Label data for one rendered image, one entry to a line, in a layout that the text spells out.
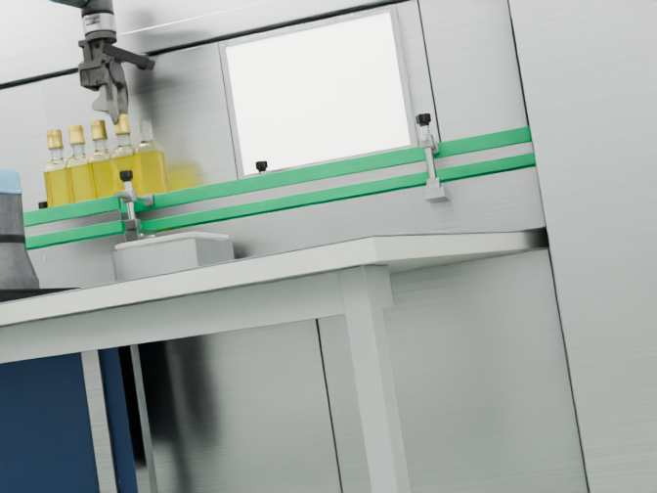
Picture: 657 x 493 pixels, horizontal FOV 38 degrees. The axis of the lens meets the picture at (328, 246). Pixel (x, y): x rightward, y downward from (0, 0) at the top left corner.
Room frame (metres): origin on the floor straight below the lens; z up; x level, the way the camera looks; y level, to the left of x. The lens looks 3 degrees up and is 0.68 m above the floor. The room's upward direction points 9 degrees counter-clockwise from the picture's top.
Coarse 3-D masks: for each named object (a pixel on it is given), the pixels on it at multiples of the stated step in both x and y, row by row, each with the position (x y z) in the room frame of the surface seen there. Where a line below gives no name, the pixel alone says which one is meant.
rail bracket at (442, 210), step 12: (420, 120) 1.86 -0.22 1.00; (420, 144) 1.86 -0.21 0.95; (432, 144) 1.86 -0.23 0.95; (432, 156) 1.87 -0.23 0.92; (432, 168) 1.87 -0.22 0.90; (432, 180) 1.86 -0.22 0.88; (432, 192) 1.85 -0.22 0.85; (444, 192) 1.85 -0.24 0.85; (432, 204) 1.96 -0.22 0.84; (444, 204) 1.95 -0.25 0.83; (432, 216) 1.96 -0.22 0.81; (444, 216) 1.96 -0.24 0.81; (444, 228) 1.96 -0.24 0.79
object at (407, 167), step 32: (352, 160) 2.02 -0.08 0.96; (384, 160) 2.00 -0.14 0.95; (416, 160) 1.99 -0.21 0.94; (448, 160) 1.98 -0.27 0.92; (480, 160) 1.96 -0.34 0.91; (512, 160) 1.94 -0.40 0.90; (192, 192) 2.10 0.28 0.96; (224, 192) 2.08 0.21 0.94; (256, 192) 2.07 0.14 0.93; (288, 192) 2.05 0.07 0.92; (320, 192) 2.03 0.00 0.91; (352, 192) 2.02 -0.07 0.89; (160, 224) 2.11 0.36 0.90; (192, 224) 2.10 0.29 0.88
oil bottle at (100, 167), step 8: (96, 152) 2.16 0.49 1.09; (104, 152) 2.15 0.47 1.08; (88, 160) 2.16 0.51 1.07; (96, 160) 2.15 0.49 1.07; (104, 160) 2.15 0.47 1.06; (88, 168) 2.16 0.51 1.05; (96, 168) 2.15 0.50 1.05; (104, 168) 2.15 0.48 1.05; (96, 176) 2.15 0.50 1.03; (104, 176) 2.15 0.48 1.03; (112, 176) 2.15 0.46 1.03; (96, 184) 2.16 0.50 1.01; (104, 184) 2.15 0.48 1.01; (112, 184) 2.15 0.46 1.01; (96, 192) 2.16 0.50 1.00; (104, 192) 2.15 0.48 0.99; (112, 192) 2.15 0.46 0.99
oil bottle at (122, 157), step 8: (112, 152) 2.15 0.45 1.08; (120, 152) 2.14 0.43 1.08; (128, 152) 2.14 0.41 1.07; (112, 160) 2.15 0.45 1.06; (120, 160) 2.14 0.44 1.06; (128, 160) 2.14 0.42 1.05; (112, 168) 2.15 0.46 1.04; (120, 168) 2.14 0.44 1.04; (128, 168) 2.14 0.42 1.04; (136, 176) 2.14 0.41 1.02; (120, 184) 2.14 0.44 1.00; (136, 184) 2.14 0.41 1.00; (136, 192) 2.14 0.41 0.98
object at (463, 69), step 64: (0, 0) 2.39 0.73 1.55; (128, 0) 2.32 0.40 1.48; (192, 0) 2.28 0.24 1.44; (256, 0) 2.25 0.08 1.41; (320, 0) 2.19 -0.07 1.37; (384, 0) 2.16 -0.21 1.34; (448, 0) 2.15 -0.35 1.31; (0, 64) 2.37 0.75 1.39; (64, 64) 2.34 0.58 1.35; (448, 64) 2.16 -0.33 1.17; (512, 64) 2.13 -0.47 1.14; (0, 128) 2.40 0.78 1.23; (448, 128) 2.16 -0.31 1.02; (512, 128) 2.13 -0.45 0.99
